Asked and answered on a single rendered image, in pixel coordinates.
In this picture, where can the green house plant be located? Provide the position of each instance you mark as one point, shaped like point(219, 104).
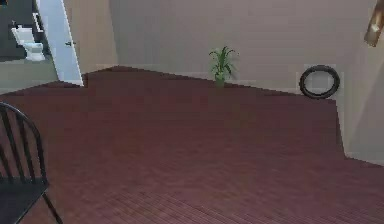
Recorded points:
point(221, 63)

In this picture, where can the white room door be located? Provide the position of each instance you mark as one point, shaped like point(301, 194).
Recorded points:
point(60, 40)

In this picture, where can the white toilet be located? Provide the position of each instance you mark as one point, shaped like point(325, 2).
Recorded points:
point(31, 46)

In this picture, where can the black spindle-back chair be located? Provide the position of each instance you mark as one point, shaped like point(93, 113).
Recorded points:
point(20, 196)

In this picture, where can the brown framed picture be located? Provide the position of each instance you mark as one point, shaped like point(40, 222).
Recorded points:
point(375, 25)

